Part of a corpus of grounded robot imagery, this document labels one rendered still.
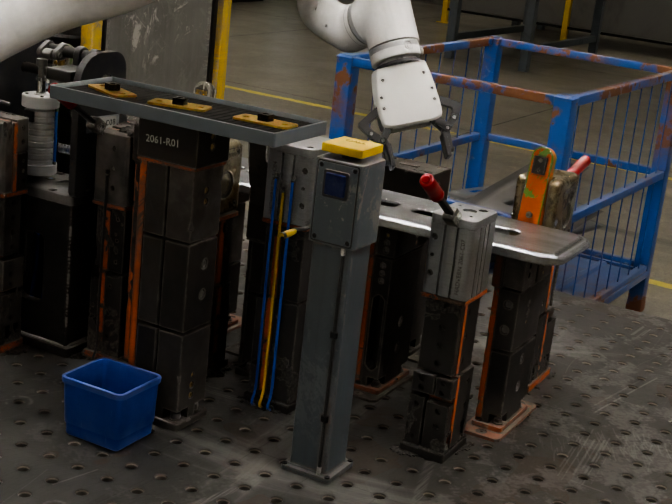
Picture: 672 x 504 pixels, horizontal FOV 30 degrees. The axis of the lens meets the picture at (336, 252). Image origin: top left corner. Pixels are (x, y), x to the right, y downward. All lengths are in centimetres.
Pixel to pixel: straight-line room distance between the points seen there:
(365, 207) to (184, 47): 408
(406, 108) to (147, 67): 352
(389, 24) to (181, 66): 368
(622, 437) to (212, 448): 65
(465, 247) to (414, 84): 39
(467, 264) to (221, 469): 43
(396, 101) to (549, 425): 56
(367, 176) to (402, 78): 44
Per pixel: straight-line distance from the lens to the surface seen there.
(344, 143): 160
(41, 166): 206
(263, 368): 192
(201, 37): 573
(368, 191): 160
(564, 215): 209
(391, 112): 200
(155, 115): 169
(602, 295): 446
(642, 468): 193
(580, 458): 192
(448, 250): 172
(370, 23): 203
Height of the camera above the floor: 148
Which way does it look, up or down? 17 degrees down
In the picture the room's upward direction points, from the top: 6 degrees clockwise
